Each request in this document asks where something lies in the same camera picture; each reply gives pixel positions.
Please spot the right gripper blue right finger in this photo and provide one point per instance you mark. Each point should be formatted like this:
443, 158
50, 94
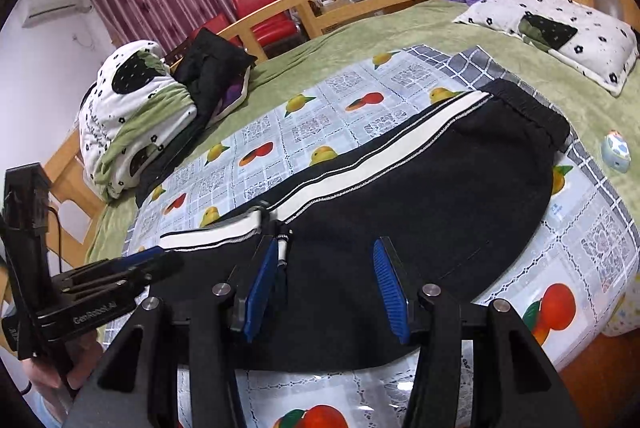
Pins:
515, 384

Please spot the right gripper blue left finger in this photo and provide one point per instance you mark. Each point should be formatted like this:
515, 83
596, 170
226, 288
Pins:
135, 383

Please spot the black pants with white stripe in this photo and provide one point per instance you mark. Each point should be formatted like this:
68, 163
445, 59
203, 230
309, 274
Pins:
459, 189

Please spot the person left hand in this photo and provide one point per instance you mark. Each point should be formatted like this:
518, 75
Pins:
85, 353

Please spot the purple white cushion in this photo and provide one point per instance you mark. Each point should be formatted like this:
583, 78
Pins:
233, 98

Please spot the folded white green quilt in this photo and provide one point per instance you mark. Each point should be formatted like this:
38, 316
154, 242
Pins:
128, 116

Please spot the black jacket on bed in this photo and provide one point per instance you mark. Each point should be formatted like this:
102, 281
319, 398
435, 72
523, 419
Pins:
207, 70

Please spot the small white blue toy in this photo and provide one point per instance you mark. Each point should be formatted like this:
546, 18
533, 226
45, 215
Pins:
616, 152

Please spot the red chair left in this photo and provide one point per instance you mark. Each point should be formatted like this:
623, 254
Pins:
214, 25

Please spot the green bed sheet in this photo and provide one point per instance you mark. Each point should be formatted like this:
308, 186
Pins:
283, 82

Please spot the white air conditioner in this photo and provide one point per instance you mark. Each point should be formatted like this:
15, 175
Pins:
34, 12

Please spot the white floral pillow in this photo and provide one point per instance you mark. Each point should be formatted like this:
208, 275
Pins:
601, 47

